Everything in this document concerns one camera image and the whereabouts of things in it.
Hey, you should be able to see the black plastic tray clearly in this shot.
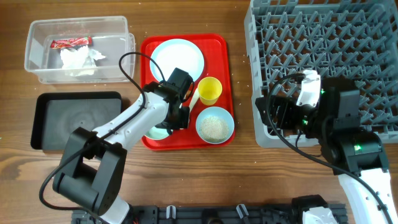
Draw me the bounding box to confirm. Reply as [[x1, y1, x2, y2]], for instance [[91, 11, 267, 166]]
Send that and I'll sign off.
[[30, 91, 123, 151]]

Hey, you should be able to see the clear plastic bin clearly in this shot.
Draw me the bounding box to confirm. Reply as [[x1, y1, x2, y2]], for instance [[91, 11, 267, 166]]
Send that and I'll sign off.
[[24, 16, 136, 84]]

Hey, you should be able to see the white rice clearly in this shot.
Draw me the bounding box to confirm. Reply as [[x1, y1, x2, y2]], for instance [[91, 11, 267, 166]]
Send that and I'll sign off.
[[199, 116, 229, 143]]

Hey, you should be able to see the green bowl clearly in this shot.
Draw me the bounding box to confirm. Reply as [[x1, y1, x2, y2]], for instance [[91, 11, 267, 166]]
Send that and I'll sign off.
[[145, 126, 172, 141]]

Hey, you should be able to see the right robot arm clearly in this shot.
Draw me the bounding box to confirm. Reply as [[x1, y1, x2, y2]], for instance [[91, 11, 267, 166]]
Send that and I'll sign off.
[[255, 78, 397, 223]]

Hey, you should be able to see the grey dishwasher rack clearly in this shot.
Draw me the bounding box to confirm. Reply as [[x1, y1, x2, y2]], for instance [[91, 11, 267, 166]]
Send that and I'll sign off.
[[244, 1, 397, 144]]

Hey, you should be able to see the white tissue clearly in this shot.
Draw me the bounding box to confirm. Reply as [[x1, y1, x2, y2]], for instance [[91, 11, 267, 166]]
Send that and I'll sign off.
[[60, 45, 106, 77]]

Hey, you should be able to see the red serving tray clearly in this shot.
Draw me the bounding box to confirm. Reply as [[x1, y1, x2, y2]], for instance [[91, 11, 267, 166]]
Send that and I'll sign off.
[[141, 34, 234, 151]]

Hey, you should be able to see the white plastic spoon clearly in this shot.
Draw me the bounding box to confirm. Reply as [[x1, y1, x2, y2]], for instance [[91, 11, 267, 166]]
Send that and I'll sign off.
[[189, 89, 199, 112]]

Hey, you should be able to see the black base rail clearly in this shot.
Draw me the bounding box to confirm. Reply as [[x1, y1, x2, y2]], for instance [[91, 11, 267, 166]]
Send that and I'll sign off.
[[70, 194, 348, 224]]

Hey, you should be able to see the red snack wrapper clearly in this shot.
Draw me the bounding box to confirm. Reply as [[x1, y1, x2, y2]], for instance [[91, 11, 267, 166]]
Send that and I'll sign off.
[[50, 36, 93, 49]]

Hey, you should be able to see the light blue bowl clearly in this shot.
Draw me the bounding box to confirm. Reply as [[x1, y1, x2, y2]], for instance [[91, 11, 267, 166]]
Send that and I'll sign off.
[[195, 106, 235, 144]]

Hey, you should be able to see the yellow plastic cup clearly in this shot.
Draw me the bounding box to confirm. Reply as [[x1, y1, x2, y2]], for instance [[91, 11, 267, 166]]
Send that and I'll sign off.
[[198, 77, 223, 106]]

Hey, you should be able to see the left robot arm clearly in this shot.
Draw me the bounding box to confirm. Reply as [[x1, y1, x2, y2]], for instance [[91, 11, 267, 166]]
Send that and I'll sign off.
[[53, 68, 193, 223]]

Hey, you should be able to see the light blue plate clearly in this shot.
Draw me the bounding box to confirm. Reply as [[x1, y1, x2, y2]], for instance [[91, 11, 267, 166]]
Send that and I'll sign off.
[[150, 39, 205, 82]]

